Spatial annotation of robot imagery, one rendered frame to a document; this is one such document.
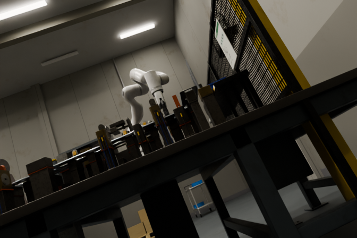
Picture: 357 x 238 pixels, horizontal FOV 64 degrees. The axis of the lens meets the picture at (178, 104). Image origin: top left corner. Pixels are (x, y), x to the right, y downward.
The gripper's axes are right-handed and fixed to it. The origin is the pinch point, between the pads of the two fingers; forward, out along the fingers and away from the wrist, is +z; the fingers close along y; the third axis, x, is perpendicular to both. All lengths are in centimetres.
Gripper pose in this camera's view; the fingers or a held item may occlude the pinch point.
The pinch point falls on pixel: (166, 113)
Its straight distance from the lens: 186.7
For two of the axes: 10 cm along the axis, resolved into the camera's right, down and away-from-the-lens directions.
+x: 9.2, -3.9, 0.6
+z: 3.9, 8.7, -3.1
